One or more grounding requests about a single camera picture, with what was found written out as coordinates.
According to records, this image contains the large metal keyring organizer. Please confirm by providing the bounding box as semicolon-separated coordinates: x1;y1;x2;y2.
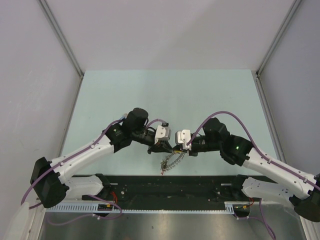
160;152;186;176

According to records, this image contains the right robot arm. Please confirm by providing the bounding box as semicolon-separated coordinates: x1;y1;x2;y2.
175;117;320;223

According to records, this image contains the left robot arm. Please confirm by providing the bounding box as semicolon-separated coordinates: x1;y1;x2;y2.
30;107;173;209

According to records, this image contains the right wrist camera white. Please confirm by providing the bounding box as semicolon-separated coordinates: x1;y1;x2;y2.
175;129;192;150

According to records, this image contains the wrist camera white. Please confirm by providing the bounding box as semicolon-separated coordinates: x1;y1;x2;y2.
154;125;172;144
175;129;192;150

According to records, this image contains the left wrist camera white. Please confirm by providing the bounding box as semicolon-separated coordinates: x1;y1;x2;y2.
154;125;172;144

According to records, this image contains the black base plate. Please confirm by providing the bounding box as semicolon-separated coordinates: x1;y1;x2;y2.
96;175;250;210

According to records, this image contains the white slotted cable duct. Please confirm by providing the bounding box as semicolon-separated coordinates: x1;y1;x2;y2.
45;202;241;215

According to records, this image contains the right aluminium frame post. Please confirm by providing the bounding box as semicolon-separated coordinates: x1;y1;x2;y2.
255;0;304;78

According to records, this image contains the aluminium frame post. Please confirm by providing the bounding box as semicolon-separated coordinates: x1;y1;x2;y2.
255;0;304;78
36;0;84;79

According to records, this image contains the left aluminium frame post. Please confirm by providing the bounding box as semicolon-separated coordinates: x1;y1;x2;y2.
36;0;84;79

